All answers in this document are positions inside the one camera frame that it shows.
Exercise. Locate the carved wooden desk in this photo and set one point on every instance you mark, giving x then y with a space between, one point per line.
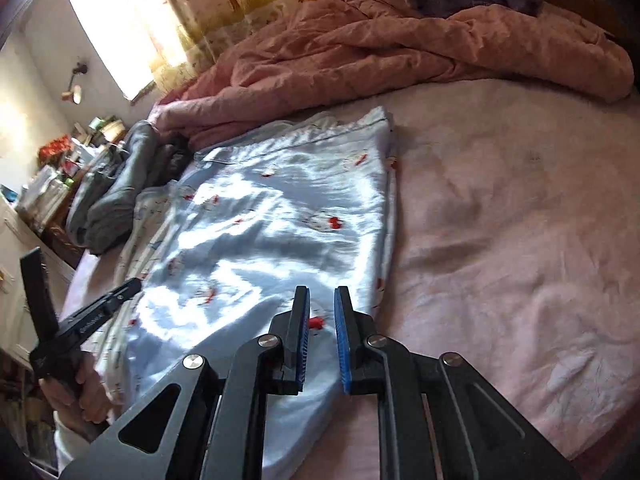
60 242

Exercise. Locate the cream panelled wardrobe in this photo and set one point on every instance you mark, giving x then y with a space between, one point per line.
20 270

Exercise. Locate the pink wall lamp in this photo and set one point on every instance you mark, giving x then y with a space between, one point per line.
74 91

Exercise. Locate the folded grey sweatshirt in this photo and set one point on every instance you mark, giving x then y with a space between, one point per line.
115 195

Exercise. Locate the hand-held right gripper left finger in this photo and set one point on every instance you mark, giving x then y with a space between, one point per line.
302 340

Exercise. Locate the stack of papers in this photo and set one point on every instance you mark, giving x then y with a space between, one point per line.
40 195

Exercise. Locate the pink quilt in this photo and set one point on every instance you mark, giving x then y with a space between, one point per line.
400 50

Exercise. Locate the pale printed cloth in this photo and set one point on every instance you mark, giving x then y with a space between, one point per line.
125 280

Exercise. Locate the bright window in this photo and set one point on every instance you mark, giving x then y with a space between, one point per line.
120 25

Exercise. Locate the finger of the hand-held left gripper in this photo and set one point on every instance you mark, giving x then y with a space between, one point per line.
39 295
102 307

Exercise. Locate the folded dark grey garment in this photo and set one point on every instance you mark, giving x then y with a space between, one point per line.
176 157

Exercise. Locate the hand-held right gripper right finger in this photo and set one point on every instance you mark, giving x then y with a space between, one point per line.
344 340

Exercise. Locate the red box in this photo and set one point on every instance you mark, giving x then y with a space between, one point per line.
54 146

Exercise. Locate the person's left hand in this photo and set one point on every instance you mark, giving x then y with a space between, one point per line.
92 400

